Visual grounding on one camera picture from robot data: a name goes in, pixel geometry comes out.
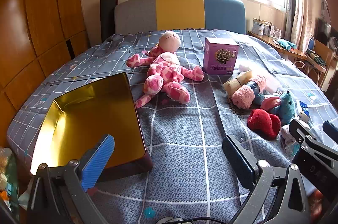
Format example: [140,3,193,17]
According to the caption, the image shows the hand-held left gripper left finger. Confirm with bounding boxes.
[26,134,115,224]

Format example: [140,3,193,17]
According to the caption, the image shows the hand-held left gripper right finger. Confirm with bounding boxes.
[222,135,315,224]

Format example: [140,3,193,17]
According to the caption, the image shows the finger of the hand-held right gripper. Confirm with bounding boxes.
[323,120,338,141]
[289,119,326,161]

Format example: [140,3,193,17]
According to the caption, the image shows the blue tissue packet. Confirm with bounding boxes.
[296,100,309,119]

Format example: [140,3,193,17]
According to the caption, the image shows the red plush heart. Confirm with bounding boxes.
[247,108,281,140]

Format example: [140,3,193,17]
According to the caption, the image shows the gold tin box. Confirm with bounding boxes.
[30,72,154,182]

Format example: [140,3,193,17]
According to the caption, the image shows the pink towel navy band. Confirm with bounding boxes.
[232,75,267,109]

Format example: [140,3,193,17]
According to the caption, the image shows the beige towel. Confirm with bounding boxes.
[224,70,254,99]

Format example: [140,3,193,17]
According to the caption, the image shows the teal plush toy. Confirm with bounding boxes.
[275,90,297,126]

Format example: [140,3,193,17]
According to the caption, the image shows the white tissue pack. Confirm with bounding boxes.
[239,63,281,94]

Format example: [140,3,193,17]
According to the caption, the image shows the plastic bag with items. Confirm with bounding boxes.
[0,147,20,216]

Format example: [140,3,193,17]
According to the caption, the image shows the wooden side table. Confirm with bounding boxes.
[248,31,308,61]

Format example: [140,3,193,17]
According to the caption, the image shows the purple cardboard box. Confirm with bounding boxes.
[203,37,239,76]

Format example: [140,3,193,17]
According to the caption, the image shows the pink spotted plush giraffe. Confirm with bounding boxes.
[126,30,204,109]

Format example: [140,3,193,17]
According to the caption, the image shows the black rolled mat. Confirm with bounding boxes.
[100,0,117,43]

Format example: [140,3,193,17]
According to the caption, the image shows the wooden wardrobe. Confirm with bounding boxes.
[0,0,91,148]

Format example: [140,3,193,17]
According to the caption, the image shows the grey yellow blue headboard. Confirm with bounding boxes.
[114,0,247,35]

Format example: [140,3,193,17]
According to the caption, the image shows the white frame rack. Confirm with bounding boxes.
[293,48,328,88]

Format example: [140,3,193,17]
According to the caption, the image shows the black cable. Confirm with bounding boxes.
[154,217,191,224]

